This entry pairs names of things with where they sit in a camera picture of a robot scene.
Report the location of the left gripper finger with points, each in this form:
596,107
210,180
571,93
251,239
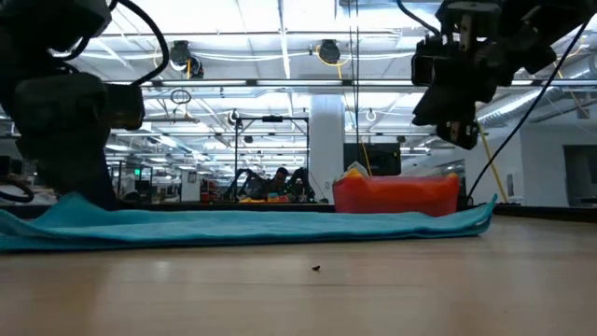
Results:
79,177

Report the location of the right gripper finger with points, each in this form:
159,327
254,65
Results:
440,107

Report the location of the blue microfiber towel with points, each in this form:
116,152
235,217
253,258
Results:
233,226

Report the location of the black background robot arm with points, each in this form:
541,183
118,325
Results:
245,182
303,179

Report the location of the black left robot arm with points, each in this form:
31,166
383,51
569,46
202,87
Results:
28,23

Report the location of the black monitor screen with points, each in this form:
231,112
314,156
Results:
378,158

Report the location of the red plastic bin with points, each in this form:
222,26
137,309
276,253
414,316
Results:
396,196

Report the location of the white cabinet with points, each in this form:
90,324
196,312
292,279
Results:
190,184

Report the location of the white building column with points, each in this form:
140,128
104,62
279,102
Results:
326,140

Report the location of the yellow toy pile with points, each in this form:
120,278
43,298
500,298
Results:
252,200

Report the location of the person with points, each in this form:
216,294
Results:
280,177

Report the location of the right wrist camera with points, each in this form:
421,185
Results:
422,70

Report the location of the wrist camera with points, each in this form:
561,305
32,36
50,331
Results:
422,70
126,107

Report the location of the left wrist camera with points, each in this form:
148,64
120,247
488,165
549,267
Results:
126,107

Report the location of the silver air duct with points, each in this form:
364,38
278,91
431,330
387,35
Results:
536,100

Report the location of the black background gantry frame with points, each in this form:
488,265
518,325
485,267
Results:
273,118

